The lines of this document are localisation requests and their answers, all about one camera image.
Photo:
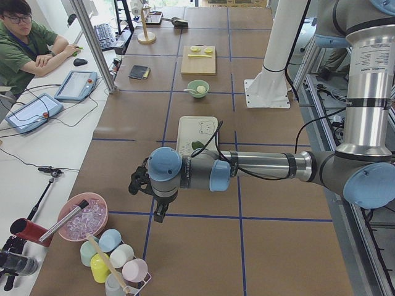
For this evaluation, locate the blue cup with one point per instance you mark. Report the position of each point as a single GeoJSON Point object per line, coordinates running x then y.
{"type": "Point", "coordinates": [109, 240]}

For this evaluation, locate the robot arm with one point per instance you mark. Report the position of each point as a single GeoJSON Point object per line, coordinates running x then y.
{"type": "Point", "coordinates": [367, 27]}
{"type": "Point", "coordinates": [367, 182]}

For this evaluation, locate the aluminium frame post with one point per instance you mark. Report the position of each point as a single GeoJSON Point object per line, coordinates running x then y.
{"type": "Point", "coordinates": [102, 60]}

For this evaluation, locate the wooden cutting board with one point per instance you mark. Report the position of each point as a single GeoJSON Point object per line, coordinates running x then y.
{"type": "Point", "coordinates": [200, 65]}

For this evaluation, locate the grey cup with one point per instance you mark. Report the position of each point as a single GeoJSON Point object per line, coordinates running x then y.
{"type": "Point", "coordinates": [112, 287]}

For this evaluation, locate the pink cup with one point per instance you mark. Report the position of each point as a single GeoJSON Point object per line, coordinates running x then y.
{"type": "Point", "coordinates": [135, 270]}

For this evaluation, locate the metal scoop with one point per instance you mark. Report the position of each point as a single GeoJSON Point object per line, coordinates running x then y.
{"type": "Point", "coordinates": [177, 22]}

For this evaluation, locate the black keyboard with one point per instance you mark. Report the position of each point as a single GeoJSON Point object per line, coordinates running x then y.
{"type": "Point", "coordinates": [105, 36]}

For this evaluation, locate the wooden stick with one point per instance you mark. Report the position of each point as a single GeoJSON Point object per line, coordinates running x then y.
{"type": "Point", "coordinates": [126, 288]}

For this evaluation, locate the yellow plastic knife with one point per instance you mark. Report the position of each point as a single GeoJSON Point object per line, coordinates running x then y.
{"type": "Point", "coordinates": [199, 55]}

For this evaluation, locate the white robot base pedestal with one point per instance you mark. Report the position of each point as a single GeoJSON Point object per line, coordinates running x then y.
{"type": "Point", "coordinates": [269, 89]}

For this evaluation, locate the black computer mouse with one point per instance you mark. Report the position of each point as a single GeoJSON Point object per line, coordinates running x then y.
{"type": "Point", "coordinates": [79, 62]}

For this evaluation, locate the black tripod stick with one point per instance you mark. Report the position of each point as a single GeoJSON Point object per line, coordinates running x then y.
{"type": "Point", "coordinates": [54, 173]}

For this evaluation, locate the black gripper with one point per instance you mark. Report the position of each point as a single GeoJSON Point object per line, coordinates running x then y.
{"type": "Point", "coordinates": [162, 203]}

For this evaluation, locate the red bottle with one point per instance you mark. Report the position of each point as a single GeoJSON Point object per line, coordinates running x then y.
{"type": "Point", "coordinates": [30, 231]}

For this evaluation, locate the mint green cup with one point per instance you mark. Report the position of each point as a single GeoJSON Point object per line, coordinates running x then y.
{"type": "Point", "coordinates": [87, 252]}

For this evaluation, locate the pink bowl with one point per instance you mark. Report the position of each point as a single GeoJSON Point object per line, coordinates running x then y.
{"type": "Point", "coordinates": [91, 220]}

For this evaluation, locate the yellow cup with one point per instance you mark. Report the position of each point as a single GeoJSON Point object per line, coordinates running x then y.
{"type": "Point", "coordinates": [99, 269]}

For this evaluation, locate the white cup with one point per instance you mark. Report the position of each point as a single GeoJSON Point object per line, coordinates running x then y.
{"type": "Point", "coordinates": [122, 254]}

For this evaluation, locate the seated person green shirt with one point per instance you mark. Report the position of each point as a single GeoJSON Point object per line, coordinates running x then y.
{"type": "Point", "coordinates": [28, 49]}

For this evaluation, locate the blue teach pendant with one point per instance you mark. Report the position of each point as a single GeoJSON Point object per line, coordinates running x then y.
{"type": "Point", "coordinates": [77, 86]}
{"type": "Point", "coordinates": [34, 114]}

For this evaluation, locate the light green bowl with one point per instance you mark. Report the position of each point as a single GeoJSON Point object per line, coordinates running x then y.
{"type": "Point", "coordinates": [194, 84]}

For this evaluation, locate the white bear serving tray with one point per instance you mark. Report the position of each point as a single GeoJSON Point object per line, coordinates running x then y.
{"type": "Point", "coordinates": [192, 129]}

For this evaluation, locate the upper lemon slice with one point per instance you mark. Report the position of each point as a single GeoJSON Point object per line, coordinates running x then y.
{"type": "Point", "coordinates": [195, 49]}

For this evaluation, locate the blue teach pendant far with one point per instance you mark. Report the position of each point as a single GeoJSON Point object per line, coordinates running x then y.
{"type": "Point", "coordinates": [77, 86]}

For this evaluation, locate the wooden mug tree stand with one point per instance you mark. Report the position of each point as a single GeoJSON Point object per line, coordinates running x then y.
{"type": "Point", "coordinates": [146, 37]}

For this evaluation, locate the black glass rack tray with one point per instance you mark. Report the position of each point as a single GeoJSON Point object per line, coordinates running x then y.
{"type": "Point", "coordinates": [154, 18]}

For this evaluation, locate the blue teach pendant near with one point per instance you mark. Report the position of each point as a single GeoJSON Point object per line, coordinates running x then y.
{"type": "Point", "coordinates": [34, 114]}

